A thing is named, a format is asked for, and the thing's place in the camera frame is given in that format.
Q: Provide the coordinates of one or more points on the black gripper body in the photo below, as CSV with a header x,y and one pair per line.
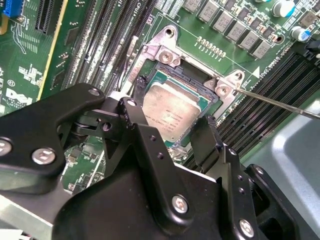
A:
x,y
120,207

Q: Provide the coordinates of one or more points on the silver CPU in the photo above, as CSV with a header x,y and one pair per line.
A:
x,y
170,110

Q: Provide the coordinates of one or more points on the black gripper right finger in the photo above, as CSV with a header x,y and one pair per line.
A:
x,y
207,147

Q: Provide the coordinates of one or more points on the metal locking lever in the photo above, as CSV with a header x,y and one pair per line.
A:
x,y
132,50
287,106

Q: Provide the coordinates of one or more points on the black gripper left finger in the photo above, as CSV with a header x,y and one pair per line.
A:
x,y
37,130

